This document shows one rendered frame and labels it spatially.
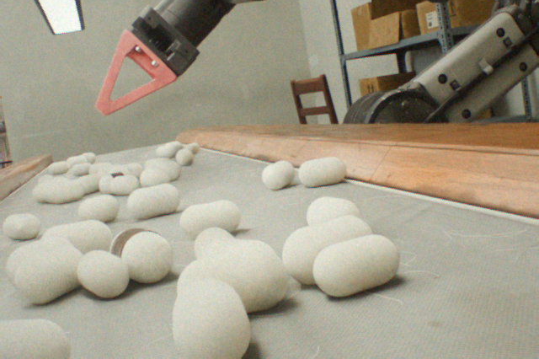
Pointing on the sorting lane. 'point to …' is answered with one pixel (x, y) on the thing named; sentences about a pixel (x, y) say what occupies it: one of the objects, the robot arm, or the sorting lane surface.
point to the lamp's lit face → (57, 2)
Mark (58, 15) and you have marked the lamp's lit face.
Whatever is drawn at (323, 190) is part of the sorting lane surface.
